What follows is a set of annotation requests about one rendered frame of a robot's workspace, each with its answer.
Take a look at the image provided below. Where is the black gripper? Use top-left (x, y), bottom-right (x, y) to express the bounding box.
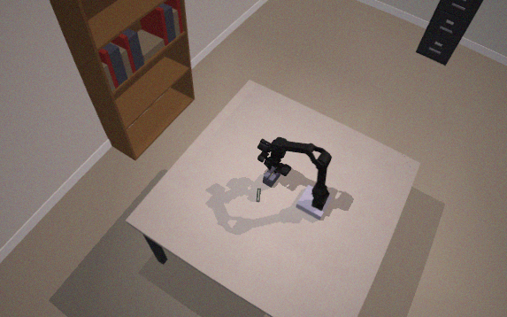
top-left (257, 151), bottom-right (291, 176)

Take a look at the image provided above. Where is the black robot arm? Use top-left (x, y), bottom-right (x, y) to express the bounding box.
top-left (257, 137), bottom-right (332, 210)

